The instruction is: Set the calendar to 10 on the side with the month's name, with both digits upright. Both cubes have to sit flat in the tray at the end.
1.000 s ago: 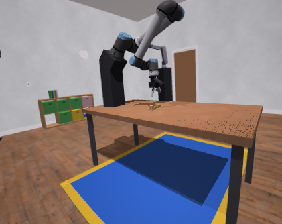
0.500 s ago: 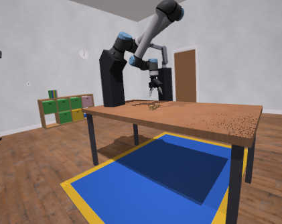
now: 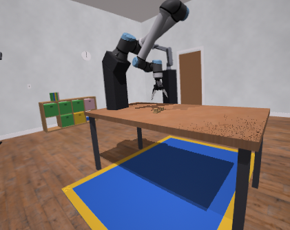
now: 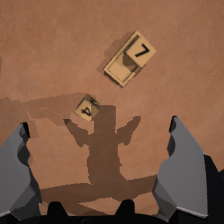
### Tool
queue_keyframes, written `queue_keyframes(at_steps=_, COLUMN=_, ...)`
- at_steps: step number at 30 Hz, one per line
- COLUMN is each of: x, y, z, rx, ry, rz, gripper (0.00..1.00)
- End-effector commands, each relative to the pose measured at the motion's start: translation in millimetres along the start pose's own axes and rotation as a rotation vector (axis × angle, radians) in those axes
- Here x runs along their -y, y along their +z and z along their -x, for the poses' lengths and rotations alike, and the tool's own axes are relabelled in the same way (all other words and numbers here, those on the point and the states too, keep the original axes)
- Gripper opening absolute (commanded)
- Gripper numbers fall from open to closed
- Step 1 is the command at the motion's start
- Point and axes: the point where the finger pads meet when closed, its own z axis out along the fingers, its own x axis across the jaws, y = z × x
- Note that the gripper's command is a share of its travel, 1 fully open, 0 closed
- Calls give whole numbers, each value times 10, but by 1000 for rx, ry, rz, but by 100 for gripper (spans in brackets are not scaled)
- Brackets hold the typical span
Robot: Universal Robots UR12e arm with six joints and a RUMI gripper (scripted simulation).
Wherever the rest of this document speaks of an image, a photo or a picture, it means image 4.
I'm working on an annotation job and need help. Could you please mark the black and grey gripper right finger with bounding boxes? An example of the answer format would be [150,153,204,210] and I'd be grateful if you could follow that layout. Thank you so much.
[152,116,224,224]

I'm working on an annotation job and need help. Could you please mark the tan cube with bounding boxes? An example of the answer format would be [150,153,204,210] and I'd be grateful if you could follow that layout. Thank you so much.
[123,36,156,68]
[75,94,100,122]

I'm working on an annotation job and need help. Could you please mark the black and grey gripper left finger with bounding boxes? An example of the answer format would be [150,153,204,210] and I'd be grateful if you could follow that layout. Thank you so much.
[0,122,42,224]

